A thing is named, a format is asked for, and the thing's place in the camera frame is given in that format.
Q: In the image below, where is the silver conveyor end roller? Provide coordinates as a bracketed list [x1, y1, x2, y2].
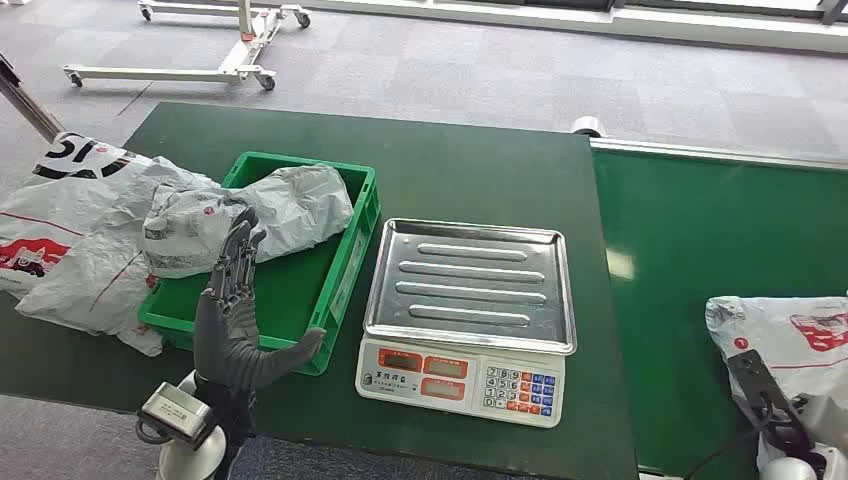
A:
[570, 115, 606, 140]

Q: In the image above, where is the white electronic scale body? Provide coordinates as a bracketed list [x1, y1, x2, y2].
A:
[354, 334, 568, 431]

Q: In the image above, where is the steel weighing tray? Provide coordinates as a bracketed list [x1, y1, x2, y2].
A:
[362, 217, 578, 357]

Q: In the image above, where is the dark tripod leg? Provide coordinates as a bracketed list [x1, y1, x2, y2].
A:
[0, 52, 66, 144]

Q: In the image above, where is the silver conveyor side rail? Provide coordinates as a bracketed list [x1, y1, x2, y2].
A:
[588, 136, 848, 174]

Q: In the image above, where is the white wheeled stand frame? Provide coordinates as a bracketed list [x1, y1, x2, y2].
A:
[62, 0, 313, 93]

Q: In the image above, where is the grey plastic package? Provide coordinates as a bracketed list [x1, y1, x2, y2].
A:
[140, 163, 356, 280]

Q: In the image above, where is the white package with red print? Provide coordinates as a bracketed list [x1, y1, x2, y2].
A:
[704, 294, 848, 458]

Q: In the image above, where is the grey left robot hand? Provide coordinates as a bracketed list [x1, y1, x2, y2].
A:
[191, 207, 328, 396]

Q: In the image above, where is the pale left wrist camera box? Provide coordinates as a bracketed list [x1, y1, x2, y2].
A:
[135, 380, 218, 453]

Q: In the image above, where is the green conveyor belt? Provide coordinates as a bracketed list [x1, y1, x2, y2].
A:
[591, 148, 848, 480]

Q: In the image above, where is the green plastic crate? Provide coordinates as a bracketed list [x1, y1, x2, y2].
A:
[137, 150, 383, 378]

